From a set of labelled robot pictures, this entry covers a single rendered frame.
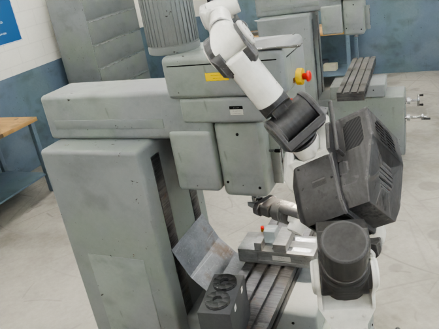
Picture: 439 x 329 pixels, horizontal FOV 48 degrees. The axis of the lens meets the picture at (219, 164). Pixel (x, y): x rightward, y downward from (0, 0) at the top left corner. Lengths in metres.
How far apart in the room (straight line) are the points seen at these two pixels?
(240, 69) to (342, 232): 0.50
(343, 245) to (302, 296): 1.00
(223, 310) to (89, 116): 0.97
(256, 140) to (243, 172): 0.15
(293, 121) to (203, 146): 0.58
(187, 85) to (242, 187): 0.45
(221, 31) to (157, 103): 0.64
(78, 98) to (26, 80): 4.72
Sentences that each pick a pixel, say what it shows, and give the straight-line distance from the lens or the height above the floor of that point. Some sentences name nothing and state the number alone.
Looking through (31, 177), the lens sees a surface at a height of 0.23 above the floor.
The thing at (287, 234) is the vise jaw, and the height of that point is 1.02.
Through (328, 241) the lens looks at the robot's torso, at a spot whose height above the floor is 1.54.
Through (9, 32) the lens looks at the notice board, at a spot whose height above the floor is 1.69.
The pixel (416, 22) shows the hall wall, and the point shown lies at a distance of 8.32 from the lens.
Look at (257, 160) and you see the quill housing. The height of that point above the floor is 1.47.
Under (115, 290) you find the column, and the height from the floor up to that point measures 0.86.
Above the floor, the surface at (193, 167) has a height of 1.45.
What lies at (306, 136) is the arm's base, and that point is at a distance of 1.41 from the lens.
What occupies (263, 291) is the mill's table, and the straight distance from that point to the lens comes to 2.13.
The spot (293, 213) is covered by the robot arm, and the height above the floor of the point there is 1.29.
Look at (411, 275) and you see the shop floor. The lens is 3.70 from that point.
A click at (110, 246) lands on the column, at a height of 1.10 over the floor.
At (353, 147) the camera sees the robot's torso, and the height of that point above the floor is 1.65.
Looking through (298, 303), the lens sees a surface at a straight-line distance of 2.17.
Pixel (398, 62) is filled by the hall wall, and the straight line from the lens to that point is 8.47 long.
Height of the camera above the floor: 2.21
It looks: 23 degrees down
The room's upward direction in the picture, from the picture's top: 10 degrees counter-clockwise
